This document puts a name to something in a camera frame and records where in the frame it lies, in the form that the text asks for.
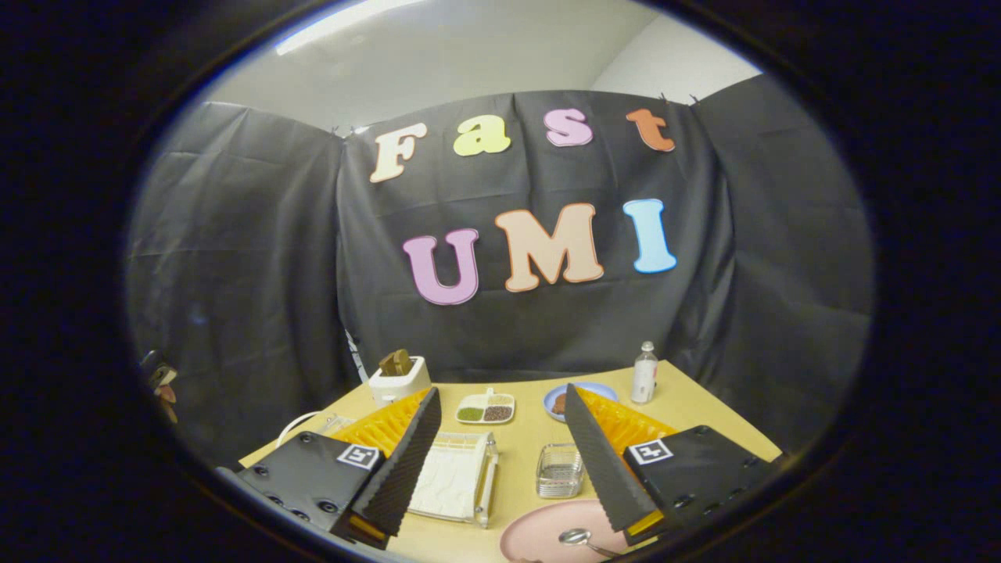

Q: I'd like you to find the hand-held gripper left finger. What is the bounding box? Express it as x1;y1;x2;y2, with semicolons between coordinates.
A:
235;385;443;550

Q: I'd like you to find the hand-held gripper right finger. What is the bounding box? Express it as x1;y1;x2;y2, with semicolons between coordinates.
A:
563;383;784;547

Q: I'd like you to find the metal wire basket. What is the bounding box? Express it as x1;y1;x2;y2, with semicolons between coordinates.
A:
536;443;585;500

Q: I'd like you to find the metal spoon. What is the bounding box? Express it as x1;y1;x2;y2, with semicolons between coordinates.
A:
558;529;623;559

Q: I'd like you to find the pink plate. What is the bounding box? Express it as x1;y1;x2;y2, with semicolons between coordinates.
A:
500;499;636;563

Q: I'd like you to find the blue plate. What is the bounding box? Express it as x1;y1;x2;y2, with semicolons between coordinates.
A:
544;382;619;423

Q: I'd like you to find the white divided dish with beans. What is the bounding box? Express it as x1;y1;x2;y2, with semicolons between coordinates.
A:
456;389;517;425

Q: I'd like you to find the white toaster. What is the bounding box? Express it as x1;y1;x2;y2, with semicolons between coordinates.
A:
368;356;432;407

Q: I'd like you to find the clear plastic bottle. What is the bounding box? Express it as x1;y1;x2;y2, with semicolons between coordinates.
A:
630;341;659;405

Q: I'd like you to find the black backdrop cloth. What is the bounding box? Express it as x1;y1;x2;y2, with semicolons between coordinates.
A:
125;74;875;470

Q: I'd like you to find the dark blurred object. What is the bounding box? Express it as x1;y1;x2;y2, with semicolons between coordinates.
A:
141;350;181;425

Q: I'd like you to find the white cable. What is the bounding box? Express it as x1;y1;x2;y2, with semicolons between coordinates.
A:
275;411;331;446

